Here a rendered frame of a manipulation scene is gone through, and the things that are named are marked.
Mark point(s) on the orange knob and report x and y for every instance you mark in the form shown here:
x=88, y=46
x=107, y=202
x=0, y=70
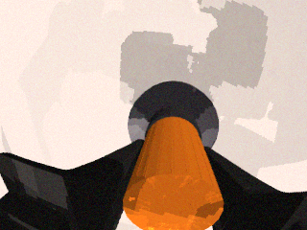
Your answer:
x=172, y=186

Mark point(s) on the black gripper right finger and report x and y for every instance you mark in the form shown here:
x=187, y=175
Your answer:
x=251, y=204

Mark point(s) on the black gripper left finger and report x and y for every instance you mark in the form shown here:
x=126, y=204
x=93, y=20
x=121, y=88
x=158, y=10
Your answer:
x=90, y=196

